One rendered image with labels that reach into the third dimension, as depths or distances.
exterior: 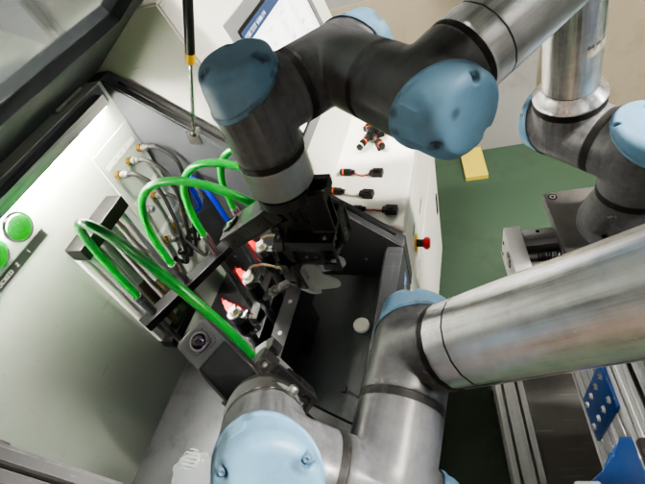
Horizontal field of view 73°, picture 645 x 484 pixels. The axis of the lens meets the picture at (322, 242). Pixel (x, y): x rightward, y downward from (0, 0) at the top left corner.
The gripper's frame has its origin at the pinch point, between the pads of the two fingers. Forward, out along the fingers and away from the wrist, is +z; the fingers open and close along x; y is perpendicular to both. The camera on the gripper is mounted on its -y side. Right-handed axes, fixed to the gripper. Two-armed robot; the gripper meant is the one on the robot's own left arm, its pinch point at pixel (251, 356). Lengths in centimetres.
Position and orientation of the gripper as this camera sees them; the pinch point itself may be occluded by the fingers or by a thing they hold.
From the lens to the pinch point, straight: 65.0
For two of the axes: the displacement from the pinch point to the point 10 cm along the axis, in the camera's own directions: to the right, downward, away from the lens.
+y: 7.4, 6.7, 0.7
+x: 6.6, -7.4, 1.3
